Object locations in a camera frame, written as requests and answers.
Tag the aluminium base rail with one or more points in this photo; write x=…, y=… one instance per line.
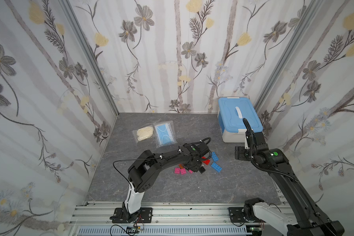
x=168, y=219

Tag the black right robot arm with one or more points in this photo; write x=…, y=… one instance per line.
x=310, y=219

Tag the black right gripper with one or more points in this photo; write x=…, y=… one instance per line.
x=252, y=140

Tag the blue lego brick upper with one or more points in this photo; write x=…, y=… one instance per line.
x=214, y=157

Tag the blue lego brick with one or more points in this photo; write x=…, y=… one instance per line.
x=216, y=167
x=214, y=157

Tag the black lego brick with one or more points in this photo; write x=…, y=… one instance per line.
x=202, y=170

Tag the bagged cream gloves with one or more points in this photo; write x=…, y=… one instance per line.
x=143, y=133

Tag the blue lid storage box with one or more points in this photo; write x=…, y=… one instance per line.
x=232, y=111

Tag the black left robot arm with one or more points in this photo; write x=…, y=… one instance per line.
x=200, y=147

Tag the red lego brick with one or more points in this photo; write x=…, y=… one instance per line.
x=206, y=162

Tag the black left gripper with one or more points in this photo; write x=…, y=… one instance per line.
x=199, y=165

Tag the blue lego brick lower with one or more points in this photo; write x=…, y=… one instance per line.
x=216, y=167

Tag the bagged blue face mask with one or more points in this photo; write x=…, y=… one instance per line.
x=165, y=133

